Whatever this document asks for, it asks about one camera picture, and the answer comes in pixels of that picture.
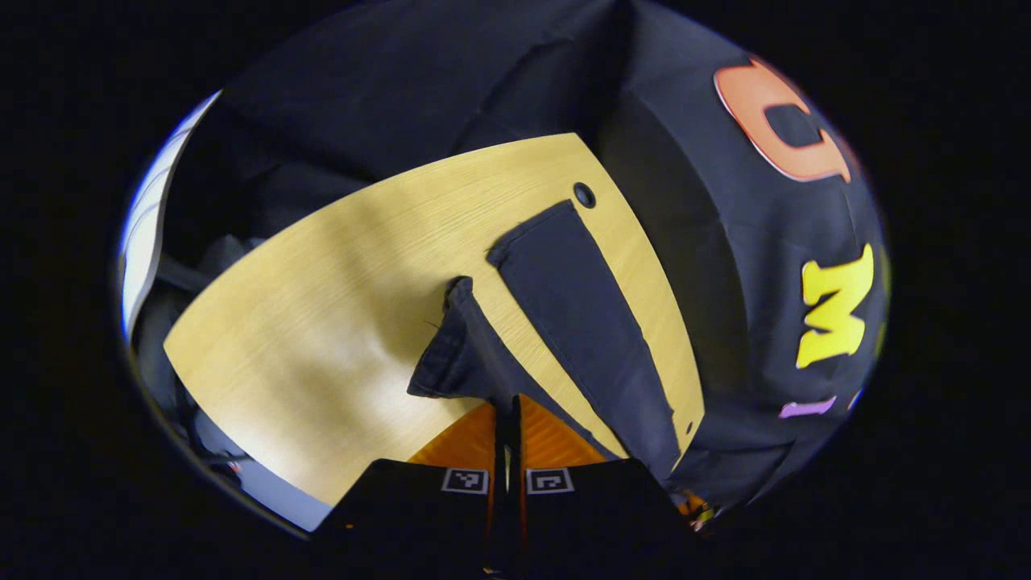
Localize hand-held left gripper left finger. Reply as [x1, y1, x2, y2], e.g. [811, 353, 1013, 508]
[310, 396, 508, 576]

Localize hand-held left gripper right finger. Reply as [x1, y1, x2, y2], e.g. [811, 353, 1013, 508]
[507, 395, 714, 576]

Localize dark grey jeans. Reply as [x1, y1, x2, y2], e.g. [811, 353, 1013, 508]
[407, 200, 706, 484]

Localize black backdrop cloth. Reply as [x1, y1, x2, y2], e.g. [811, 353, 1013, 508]
[161, 0, 891, 508]

